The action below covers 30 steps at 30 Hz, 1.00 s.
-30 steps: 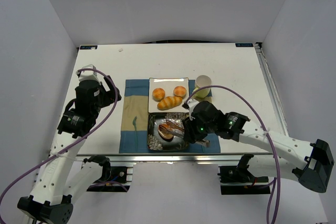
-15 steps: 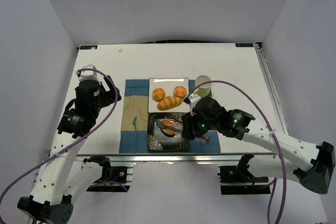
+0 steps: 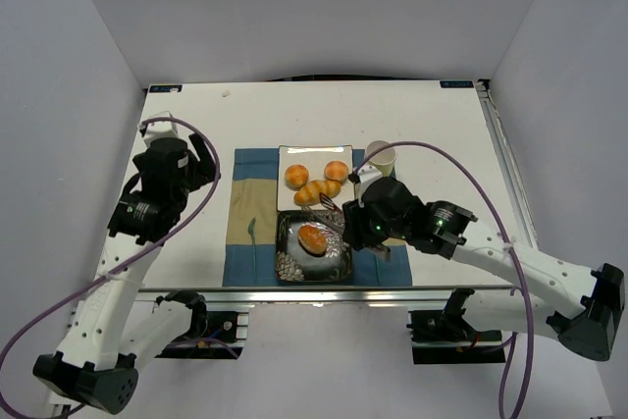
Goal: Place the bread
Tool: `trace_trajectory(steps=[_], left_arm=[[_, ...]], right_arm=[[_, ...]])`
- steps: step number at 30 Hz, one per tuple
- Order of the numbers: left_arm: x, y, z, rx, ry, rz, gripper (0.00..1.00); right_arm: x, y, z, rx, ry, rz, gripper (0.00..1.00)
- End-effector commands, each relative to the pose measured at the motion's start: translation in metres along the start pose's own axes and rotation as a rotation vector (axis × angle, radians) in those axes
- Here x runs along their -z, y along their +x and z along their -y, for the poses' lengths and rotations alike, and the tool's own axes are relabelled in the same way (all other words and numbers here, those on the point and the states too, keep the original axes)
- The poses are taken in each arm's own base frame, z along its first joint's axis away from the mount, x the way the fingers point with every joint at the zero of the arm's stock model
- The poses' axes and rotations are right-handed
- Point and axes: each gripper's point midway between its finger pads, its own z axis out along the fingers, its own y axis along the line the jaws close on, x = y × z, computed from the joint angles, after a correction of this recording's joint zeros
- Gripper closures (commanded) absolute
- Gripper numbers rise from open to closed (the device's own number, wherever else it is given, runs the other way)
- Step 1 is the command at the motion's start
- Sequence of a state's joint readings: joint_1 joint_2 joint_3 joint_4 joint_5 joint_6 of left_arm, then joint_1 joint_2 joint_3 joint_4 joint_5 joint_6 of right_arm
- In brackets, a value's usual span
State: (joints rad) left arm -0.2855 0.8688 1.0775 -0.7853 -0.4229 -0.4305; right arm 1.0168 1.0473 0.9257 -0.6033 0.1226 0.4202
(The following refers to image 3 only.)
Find round bread roll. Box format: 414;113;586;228
324;160;349;183
284;164;309;189
297;225;328;256

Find long striped bread loaf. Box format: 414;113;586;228
293;180;341;206

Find blue and beige placemat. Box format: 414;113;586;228
223;148;412;287

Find white square plate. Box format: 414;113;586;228
277;145;354;211

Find pale yellow mug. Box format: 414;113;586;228
365;140;396;177

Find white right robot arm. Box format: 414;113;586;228
342;172;625;361

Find metal serving tongs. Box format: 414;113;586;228
301;193;392;262

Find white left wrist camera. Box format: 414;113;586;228
138;111;179;148

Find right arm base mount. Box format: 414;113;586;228
406;288;505;365

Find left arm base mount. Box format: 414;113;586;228
153;290;245;360

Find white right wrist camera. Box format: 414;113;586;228
348;164;383;207

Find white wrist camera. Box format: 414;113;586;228
138;111;179;148
348;164;383;207

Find black floral square plate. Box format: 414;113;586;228
275;210;353;284

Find green plastic knife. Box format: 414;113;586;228
374;258;382;286

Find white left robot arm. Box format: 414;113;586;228
33;133;219;414

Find round bread roll top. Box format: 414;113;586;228
297;225;328;256

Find green plastic fork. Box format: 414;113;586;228
247;217;257;282

